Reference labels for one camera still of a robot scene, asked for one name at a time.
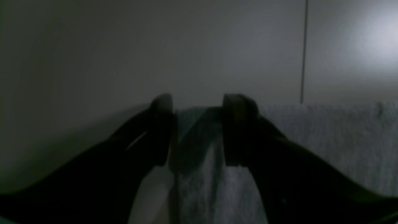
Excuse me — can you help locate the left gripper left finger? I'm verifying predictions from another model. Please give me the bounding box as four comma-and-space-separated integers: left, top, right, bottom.
1, 93, 175, 224

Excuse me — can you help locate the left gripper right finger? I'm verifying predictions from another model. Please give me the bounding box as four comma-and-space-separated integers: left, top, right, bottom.
221, 94, 398, 224

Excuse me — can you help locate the grey T-shirt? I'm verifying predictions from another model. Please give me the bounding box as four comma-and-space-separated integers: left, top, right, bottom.
176, 102, 397, 224

